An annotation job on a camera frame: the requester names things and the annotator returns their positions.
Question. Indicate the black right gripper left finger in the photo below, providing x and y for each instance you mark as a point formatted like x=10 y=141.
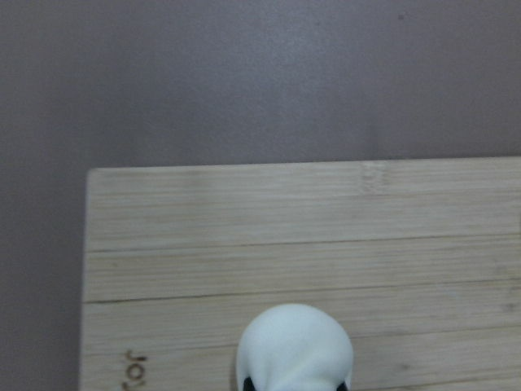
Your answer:
x=248 y=384

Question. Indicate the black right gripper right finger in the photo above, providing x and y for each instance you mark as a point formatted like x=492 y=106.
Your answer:
x=342 y=387

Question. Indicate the white steamed bun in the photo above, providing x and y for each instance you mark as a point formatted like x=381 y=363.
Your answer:
x=294 y=347

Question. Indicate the bamboo cutting board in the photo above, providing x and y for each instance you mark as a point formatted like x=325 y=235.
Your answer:
x=418 y=259

